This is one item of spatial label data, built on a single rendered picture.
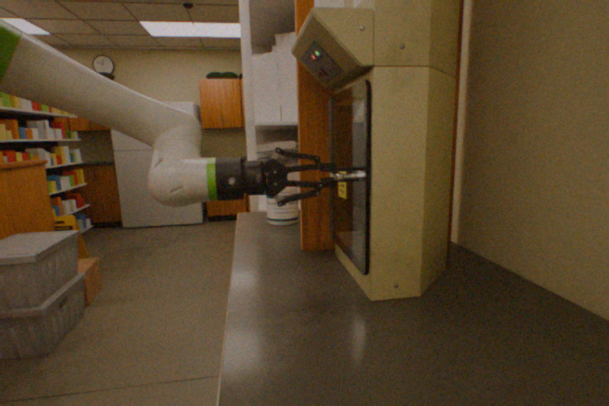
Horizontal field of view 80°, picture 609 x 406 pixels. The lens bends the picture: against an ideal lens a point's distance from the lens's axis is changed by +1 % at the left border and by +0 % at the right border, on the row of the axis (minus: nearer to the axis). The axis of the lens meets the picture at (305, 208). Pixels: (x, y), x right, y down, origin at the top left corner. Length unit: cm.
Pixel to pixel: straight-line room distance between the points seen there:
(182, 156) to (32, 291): 204
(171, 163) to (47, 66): 25
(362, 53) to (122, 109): 47
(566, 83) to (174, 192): 84
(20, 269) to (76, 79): 198
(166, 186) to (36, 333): 214
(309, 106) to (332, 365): 71
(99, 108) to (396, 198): 60
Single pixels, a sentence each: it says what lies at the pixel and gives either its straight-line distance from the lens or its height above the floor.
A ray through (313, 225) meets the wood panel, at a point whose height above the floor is 102.
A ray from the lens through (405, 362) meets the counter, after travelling 63.
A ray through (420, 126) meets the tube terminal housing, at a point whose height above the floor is 130.
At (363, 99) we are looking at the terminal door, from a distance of 75.
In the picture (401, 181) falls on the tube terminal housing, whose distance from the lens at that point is 76.
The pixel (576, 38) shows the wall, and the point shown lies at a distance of 98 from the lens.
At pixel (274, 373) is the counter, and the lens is 60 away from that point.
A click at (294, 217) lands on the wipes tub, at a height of 96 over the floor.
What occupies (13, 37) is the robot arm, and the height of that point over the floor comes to 145.
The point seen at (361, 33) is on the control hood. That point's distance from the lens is 74.
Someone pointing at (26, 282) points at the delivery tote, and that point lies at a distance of 270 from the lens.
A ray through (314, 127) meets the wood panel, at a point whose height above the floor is 131.
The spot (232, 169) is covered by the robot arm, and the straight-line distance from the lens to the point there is 76.
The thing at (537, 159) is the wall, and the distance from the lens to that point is 102.
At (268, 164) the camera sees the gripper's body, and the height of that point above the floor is 123.
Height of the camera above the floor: 129
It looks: 11 degrees down
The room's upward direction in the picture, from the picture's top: 1 degrees counter-clockwise
